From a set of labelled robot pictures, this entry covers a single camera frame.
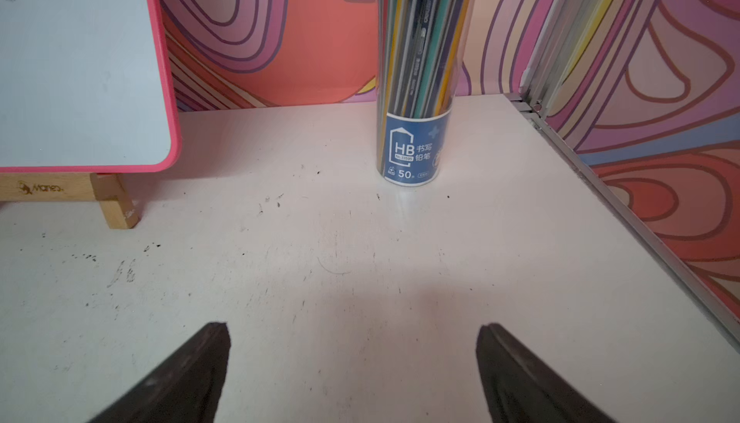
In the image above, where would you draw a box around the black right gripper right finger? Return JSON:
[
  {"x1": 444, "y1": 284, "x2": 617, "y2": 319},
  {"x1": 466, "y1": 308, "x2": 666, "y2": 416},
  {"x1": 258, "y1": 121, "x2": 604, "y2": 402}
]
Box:
[{"x1": 476, "y1": 324, "x2": 613, "y2": 422}]

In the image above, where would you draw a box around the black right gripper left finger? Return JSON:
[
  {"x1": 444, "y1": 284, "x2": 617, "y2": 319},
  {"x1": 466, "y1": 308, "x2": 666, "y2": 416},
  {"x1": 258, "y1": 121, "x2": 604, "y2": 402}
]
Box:
[{"x1": 92, "y1": 322, "x2": 231, "y2": 422}]

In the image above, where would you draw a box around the wooden easel stand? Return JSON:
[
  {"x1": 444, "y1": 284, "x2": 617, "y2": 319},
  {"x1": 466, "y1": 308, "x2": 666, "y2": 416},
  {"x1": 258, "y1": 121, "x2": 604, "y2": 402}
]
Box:
[{"x1": 1, "y1": 172, "x2": 141, "y2": 230}]

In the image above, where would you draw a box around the pink framed whiteboard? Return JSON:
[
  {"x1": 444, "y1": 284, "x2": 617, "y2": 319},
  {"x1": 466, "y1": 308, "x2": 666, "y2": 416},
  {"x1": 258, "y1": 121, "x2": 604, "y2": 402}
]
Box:
[{"x1": 1, "y1": 0, "x2": 180, "y2": 174}]

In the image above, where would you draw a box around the clear pencil tube blue label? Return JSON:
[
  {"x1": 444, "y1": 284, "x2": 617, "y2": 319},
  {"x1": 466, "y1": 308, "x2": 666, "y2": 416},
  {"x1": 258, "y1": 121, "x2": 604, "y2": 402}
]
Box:
[{"x1": 376, "y1": 0, "x2": 475, "y2": 187}]

